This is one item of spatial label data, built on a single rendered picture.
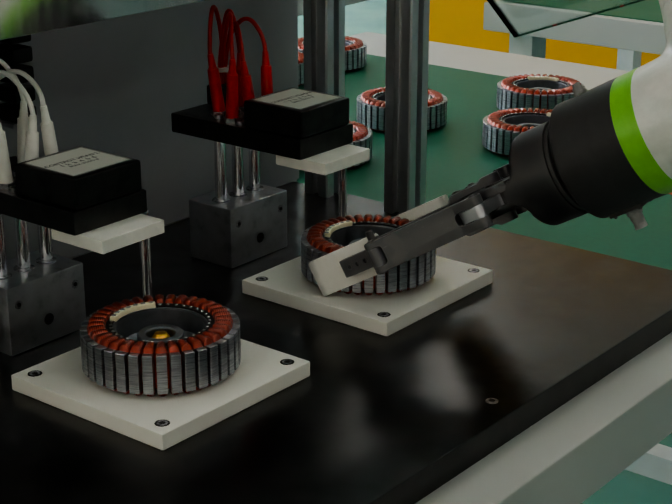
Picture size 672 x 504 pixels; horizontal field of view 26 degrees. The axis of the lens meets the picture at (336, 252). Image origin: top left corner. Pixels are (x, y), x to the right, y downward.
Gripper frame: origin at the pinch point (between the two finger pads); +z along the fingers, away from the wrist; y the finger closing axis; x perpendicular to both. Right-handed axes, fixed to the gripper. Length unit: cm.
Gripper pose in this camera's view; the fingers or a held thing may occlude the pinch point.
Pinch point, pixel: (371, 250)
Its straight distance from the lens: 120.5
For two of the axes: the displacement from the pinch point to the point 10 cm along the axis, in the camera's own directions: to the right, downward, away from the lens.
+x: -4.3, -9.0, -0.5
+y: 5.2, -2.9, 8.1
